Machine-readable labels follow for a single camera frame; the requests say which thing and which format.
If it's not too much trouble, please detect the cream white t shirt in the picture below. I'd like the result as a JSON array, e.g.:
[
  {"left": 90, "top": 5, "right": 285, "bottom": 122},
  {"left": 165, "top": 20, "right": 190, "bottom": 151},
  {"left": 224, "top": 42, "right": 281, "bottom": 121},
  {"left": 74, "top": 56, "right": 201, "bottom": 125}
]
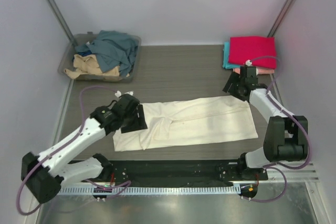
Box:
[{"left": 113, "top": 95, "right": 258, "bottom": 152}]

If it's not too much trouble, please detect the clear plastic bin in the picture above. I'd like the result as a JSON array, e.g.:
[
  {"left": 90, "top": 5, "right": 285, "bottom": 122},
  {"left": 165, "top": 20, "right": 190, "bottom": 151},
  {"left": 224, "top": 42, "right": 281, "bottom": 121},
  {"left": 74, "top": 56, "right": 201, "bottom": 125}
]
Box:
[{"left": 58, "top": 32, "right": 142, "bottom": 83}]

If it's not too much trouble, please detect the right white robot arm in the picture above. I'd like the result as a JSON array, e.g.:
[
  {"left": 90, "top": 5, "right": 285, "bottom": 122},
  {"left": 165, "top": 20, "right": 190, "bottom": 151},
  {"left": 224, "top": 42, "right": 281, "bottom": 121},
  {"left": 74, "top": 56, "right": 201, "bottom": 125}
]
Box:
[{"left": 223, "top": 67, "right": 311, "bottom": 180}]

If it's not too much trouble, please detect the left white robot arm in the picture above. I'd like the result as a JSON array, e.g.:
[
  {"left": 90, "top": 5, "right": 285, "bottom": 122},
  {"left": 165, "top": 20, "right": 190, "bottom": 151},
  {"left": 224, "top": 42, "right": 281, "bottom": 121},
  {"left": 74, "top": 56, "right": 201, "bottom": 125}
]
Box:
[{"left": 21, "top": 94, "right": 147, "bottom": 204}]

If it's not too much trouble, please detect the folded teal t shirt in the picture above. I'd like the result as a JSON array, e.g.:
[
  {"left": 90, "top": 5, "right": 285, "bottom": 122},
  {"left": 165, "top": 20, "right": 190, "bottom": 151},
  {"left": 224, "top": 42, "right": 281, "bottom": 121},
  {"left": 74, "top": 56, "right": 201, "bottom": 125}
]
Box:
[{"left": 223, "top": 41, "right": 240, "bottom": 69}]

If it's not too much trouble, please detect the folded salmon pink t shirt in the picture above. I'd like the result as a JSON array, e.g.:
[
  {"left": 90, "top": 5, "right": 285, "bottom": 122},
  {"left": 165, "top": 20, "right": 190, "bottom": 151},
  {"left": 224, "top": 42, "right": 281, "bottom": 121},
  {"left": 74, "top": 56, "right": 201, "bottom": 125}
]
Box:
[{"left": 233, "top": 67, "right": 275, "bottom": 75}]

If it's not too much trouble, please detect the folded red t shirt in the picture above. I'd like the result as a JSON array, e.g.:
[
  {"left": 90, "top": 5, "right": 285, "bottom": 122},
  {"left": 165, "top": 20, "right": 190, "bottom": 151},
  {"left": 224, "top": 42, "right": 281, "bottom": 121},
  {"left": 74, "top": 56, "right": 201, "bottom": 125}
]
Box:
[{"left": 228, "top": 36, "right": 277, "bottom": 69}]

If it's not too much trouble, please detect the tan beige t shirt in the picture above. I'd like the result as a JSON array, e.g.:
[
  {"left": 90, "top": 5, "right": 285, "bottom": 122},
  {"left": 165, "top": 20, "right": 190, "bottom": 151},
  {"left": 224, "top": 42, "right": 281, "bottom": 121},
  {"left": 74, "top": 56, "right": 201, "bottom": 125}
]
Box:
[{"left": 64, "top": 54, "right": 120, "bottom": 79}]

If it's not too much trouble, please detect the blue grey t shirt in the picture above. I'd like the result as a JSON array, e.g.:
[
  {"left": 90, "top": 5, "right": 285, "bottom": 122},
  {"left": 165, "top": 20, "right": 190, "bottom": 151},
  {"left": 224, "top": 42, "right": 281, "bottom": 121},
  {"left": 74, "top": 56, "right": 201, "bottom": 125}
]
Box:
[{"left": 75, "top": 30, "right": 140, "bottom": 78}]

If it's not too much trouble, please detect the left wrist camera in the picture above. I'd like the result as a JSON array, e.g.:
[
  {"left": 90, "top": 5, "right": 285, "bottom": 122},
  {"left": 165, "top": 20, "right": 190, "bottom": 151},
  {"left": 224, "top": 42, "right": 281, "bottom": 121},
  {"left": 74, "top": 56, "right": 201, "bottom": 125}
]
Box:
[{"left": 114, "top": 90, "right": 136, "bottom": 101}]

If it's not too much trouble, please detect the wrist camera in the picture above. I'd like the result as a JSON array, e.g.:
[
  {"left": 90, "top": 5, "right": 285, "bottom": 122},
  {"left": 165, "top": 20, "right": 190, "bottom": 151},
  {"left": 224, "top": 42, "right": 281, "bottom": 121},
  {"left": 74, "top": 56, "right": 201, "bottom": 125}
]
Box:
[
  {"left": 240, "top": 60, "right": 258, "bottom": 85},
  {"left": 114, "top": 90, "right": 136, "bottom": 101}
]

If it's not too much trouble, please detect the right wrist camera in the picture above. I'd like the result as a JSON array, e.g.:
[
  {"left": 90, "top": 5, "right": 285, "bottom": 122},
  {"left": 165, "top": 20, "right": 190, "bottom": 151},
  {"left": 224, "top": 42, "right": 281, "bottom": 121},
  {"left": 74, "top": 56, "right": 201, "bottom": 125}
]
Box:
[{"left": 240, "top": 60, "right": 258, "bottom": 85}]

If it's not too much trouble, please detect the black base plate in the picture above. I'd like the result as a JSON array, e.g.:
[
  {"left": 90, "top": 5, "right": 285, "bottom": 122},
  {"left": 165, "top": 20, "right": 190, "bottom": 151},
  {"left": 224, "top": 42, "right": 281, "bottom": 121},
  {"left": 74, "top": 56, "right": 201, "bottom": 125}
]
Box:
[{"left": 111, "top": 159, "right": 268, "bottom": 187}]

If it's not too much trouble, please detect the white slotted cable duct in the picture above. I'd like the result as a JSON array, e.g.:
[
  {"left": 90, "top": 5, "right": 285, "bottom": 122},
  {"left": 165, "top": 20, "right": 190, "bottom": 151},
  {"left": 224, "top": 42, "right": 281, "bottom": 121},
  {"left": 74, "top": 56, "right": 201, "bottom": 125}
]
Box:
[{"left": 58, "top": 184, "right": 241, "bottom": 196}]

